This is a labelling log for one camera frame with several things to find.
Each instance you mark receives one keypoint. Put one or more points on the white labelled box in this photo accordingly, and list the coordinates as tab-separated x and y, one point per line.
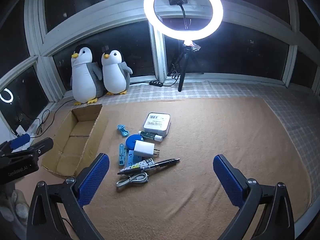
157	125

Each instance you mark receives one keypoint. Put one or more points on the person's left hand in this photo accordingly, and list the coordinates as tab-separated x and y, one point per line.
15	205

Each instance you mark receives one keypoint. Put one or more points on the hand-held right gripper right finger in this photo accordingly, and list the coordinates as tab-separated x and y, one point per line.
228	182

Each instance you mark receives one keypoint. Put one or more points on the blue plastic plate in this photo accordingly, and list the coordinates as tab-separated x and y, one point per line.
131	158

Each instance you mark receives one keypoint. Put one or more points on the plaid blanket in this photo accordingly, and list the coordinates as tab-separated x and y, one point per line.
287	110

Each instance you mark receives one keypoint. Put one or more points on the cardboard box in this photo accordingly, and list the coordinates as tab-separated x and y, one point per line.
95	140

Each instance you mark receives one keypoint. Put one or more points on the small penguin plush toy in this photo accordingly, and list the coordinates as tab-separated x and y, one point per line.
115	75

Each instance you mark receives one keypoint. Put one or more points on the white charger plug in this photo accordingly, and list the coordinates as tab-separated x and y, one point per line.
143	149

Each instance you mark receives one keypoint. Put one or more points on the patterned lighter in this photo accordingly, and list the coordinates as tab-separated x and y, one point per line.
137	165

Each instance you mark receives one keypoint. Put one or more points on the green and white tube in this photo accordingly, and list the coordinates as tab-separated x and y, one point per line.
150	135

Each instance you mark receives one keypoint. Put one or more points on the white power strip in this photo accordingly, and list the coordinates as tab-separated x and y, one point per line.
27	130

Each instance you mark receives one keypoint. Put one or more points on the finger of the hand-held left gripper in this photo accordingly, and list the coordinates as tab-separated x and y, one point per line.
20	141
41	145

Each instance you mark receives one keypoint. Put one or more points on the large penguin plush toy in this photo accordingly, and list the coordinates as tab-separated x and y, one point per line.
83	80

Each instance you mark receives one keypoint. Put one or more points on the black phone holder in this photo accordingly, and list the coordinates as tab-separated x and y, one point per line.
178	1

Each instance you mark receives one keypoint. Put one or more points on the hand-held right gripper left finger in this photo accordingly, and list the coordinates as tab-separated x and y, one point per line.
93	177

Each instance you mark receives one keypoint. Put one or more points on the round blue tape measure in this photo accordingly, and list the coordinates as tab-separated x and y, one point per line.
130	141

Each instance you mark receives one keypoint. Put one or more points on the white window frame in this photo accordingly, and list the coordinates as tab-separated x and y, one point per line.
100	12

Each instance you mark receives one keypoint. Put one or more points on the black pen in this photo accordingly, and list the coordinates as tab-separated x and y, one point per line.
160	164

